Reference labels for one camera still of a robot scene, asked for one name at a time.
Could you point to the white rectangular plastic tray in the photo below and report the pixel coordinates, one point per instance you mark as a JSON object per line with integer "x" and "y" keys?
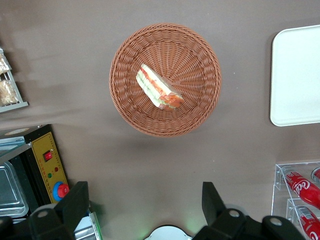
{"x": 297, "y": 75}

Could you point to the triangular sandwich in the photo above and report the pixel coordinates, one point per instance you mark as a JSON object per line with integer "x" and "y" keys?
{"x": 157, "y": 87}

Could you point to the metal baking tray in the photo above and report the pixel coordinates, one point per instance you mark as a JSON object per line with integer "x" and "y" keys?
{"x": 10, "y": 190}

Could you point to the round brown wicker basket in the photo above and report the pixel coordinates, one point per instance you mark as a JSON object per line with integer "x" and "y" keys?
{"x": 195, "y": 62}

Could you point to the red rocker power switch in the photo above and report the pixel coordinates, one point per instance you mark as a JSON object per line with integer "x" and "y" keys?
{"x": 48, "y": 156}

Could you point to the lower red cola can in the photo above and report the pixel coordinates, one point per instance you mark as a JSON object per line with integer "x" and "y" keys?
{"x": 310, "y": 222}

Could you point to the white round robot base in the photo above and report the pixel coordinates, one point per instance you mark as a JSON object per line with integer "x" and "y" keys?
{"x": 167, "y": 233}

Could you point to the upper red cola can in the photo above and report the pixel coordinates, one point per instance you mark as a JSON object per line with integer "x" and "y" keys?
{"x": 303, "y": 188}

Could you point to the red emergency stop button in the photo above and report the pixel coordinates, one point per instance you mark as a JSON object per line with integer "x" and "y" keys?
{"x": 62, "y": 190}

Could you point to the green-edged metal plate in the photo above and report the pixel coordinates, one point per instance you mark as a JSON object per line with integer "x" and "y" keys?
{"x": 87, "y": 228}

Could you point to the black machine with yellow panel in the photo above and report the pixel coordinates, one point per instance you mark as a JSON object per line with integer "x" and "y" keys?
{"x": 45, "y": 145}

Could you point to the red cola can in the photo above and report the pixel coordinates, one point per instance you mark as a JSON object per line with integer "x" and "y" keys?
{"x": 310, "y": 222}
{"x": 303, "y": 188}

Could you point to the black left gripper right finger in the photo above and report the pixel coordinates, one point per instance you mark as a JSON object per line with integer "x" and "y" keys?
{"x": 225, "y": 225}

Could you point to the clear acrylic bottle rack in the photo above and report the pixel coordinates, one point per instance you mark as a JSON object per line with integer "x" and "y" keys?
{"x": 280, "y": 197}

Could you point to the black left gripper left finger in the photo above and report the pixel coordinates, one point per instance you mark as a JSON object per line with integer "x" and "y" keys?
{"x": 62, "y": 220}

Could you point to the clear bagged snack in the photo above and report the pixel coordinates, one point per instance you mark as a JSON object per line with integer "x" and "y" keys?
{"x": 3, "y": 65}
{"x": 8, "y": 92}

